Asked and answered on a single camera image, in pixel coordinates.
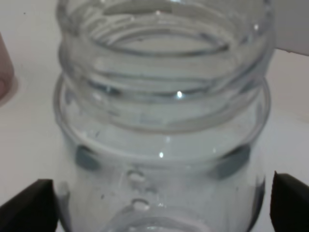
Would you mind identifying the clear plastic water bottle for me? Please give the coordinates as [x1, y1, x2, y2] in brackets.
[54, 0, 274, 232]

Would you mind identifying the pink translucent cup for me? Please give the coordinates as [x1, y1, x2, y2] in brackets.
[0, 34, 17, 105]

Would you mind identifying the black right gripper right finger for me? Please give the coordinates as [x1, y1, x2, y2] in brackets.
[270, 173, 309, 232]

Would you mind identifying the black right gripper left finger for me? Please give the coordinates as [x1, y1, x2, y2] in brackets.
[0, 179, 58, 232]

